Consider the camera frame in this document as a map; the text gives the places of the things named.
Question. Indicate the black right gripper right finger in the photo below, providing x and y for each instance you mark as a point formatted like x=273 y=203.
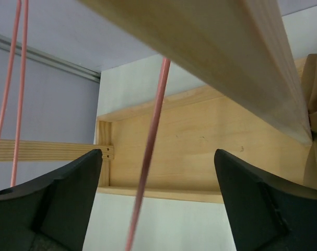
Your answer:
x=265 y=211

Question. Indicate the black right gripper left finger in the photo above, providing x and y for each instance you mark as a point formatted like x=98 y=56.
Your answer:
x=52 y=211

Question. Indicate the pink hanger two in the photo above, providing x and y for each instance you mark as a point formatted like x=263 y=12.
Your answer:
x=10 y=65

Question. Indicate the brown garment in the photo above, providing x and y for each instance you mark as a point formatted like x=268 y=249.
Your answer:
x=309 y=86

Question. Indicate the pink hanger four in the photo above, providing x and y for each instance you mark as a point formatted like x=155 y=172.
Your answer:
x=148 y=151

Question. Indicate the wooden clothes rack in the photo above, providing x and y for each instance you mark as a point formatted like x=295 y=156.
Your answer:
x=251 y=104

